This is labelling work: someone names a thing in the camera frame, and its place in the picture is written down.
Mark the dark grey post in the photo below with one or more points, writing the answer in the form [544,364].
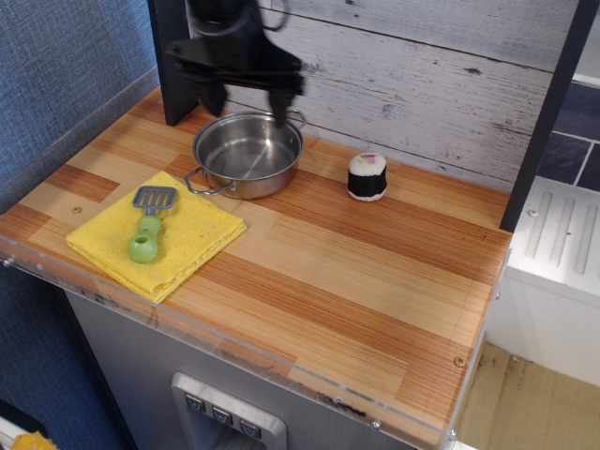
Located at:
[572,49]
[169,23]

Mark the green grey toy spatula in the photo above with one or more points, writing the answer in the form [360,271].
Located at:
[143,247]

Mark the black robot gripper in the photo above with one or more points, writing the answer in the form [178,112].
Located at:
[228,45]

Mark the clear acrylic front guard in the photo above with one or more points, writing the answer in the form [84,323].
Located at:
[354,346]

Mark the dark grey right post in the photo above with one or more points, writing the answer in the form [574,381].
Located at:
[572,49]

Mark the silver dispenser panel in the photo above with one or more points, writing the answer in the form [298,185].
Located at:
[213,419]

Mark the yellow object bottom corner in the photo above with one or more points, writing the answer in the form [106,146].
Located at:
[32,441]

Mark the plush sushi roll toy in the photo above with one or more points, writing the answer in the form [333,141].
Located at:
[367,177]

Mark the white ribbed side cabinet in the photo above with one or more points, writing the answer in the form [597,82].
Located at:
[546,308]

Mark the dark grey left post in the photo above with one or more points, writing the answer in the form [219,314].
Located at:
[169,23]

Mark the stainless steel pot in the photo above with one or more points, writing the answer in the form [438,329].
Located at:
[246,155]

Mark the yellow folded cloth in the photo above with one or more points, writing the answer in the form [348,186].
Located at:
[191,233]

